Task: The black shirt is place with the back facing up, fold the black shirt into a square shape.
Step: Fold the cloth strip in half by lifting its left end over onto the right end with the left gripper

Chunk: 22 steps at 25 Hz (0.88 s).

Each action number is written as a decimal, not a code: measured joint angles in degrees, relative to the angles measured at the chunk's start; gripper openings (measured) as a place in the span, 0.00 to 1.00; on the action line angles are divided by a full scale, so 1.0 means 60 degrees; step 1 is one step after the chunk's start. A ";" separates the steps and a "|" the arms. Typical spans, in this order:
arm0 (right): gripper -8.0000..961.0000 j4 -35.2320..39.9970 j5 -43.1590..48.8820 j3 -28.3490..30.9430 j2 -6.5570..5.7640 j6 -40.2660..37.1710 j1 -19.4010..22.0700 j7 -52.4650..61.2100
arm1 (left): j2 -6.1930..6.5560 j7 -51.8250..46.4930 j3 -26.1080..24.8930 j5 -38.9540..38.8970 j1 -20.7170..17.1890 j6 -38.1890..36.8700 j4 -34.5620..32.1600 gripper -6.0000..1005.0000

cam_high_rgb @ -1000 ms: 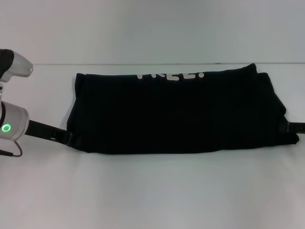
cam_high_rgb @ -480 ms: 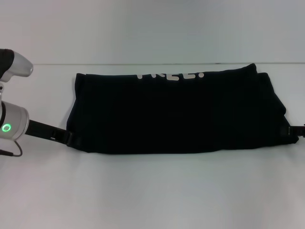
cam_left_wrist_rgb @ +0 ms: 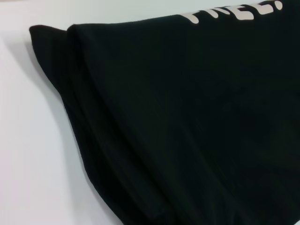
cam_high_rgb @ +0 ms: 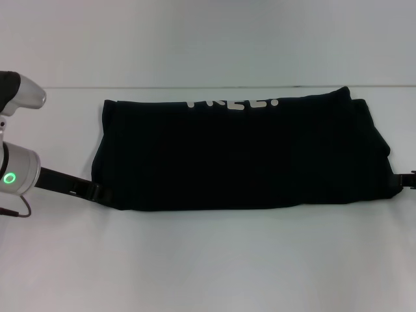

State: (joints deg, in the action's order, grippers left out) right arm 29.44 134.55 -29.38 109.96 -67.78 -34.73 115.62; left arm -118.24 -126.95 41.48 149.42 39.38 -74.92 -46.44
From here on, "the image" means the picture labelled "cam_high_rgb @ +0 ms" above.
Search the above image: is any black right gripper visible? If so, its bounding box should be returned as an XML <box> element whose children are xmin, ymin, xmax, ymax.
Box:
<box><xmin>389</xmin><ymin>170</ymin><xmax>416</xmax><ymax>189</ymax></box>

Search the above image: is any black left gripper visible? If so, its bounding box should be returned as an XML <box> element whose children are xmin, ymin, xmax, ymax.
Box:
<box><xmin>36</xmin><ymin>165</ymin><xmax>115</xmax><ymax>202</ymax></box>

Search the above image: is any black t-shirt with white print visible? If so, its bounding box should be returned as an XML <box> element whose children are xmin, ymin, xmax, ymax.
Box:
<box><xmin>90</xmin><ymin>85</ymin><xmax>404</xmax><ymax>211</ymax></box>

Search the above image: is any left arm cable with plug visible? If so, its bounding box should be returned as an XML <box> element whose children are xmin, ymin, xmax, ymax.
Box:
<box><xmin>0</xmin><ymin>194</ymin><xmax>32</xmax><ymax>218</ymax></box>

